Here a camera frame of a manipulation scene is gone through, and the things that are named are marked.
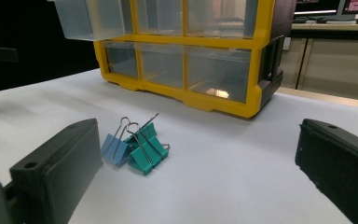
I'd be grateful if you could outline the green binder clip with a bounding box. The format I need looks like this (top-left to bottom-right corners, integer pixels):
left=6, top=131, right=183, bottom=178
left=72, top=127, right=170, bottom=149
left=122, top=112, right=161, bottom=150
left=125, top=121, right=171, bottom=176

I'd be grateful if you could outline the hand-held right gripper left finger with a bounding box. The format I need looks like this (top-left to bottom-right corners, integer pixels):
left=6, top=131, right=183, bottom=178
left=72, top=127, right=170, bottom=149
left=8, top=118, right=104, bottom=224

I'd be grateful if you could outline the yellow black drawer cabinet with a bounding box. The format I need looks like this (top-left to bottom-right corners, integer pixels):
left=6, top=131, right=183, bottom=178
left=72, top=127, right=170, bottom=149
left=92, top=0, right=297, bottom=119

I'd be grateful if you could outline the beige office desk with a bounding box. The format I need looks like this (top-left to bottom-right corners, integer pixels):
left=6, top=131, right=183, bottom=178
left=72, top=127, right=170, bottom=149
left=280, top=21, right=358, bottom=104

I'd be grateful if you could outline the blue binder clip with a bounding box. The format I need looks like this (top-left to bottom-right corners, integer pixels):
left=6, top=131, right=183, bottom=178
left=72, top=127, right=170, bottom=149
left=100, top=116, right=134, bottom=167

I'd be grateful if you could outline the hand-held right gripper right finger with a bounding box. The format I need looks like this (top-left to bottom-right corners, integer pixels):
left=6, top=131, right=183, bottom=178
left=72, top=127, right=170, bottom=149
left=294, top=118, right=358, bottom=224

